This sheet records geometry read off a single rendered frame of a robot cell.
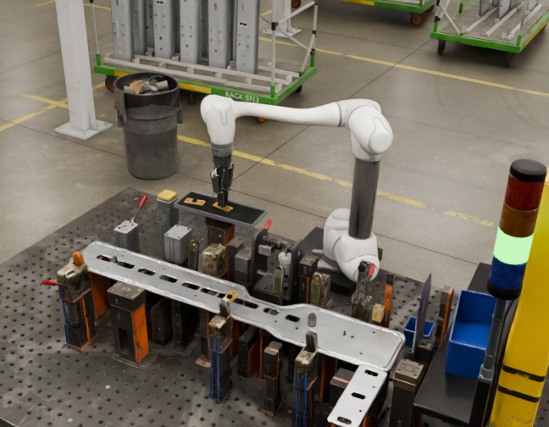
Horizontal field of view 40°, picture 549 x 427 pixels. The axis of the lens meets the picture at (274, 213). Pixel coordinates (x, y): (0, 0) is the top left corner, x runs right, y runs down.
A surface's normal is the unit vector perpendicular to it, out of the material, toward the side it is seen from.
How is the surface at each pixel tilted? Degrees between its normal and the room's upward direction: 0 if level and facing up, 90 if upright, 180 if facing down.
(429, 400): 0
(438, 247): 0
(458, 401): 0
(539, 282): 93
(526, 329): 86
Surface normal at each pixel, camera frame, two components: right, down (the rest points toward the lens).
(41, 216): 0.02, -0.87
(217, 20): -0.40, 0.41
